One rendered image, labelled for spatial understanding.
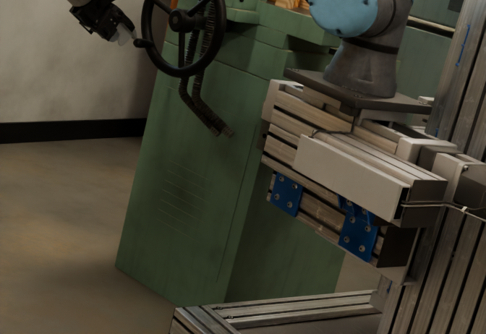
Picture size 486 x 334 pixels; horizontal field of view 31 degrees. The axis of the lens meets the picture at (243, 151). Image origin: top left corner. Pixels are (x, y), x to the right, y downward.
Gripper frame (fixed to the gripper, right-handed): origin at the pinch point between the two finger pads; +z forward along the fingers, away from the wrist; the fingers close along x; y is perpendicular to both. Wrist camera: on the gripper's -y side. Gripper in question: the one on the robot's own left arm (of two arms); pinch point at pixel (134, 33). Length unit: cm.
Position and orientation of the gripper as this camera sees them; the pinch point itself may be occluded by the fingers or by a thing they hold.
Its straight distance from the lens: 230.8
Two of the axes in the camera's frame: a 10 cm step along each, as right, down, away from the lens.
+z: 4.4, 4.4, 7.9
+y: -5.2, 8.3, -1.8
